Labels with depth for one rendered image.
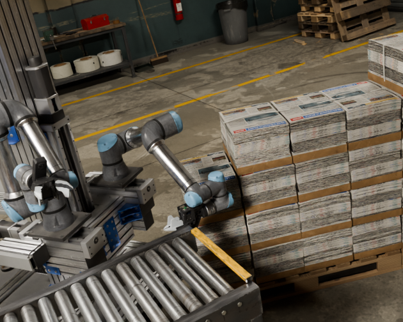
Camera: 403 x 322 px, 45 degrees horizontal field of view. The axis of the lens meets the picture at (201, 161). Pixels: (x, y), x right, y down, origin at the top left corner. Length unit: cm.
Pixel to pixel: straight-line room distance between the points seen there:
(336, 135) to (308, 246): 65
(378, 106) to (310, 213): 65
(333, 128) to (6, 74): 158
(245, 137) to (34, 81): 104
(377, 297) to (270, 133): 113
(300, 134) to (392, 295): 107
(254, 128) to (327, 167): 46
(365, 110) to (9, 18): 174
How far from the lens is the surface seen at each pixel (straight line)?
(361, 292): 297
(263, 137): 240
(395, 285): 302
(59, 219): 238
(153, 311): 178
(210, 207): 228
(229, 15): 933
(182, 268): 194
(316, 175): 258
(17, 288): 326
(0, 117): 217
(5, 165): 224
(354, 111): 252
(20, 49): 246
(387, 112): 261
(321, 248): 281
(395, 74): 267
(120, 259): 208
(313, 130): 247
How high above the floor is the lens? 194
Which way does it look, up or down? 25 degrees down
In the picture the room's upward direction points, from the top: 11 degrees counter-clockwise
